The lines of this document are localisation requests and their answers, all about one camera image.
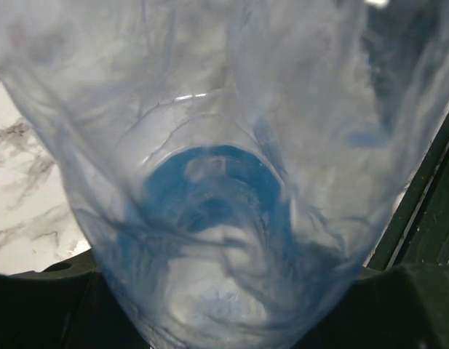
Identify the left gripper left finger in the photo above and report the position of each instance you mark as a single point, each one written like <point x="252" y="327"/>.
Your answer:
<point x="67" y="305"/>

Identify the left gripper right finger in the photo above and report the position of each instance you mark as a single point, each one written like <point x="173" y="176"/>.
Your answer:
<point x="404" y="307"/>

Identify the clear bottle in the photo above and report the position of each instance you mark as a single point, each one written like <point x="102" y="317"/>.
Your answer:
<point x="231" y="163"/>

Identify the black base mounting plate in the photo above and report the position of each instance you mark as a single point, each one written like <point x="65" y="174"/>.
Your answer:
<point x="419" y="230"/>

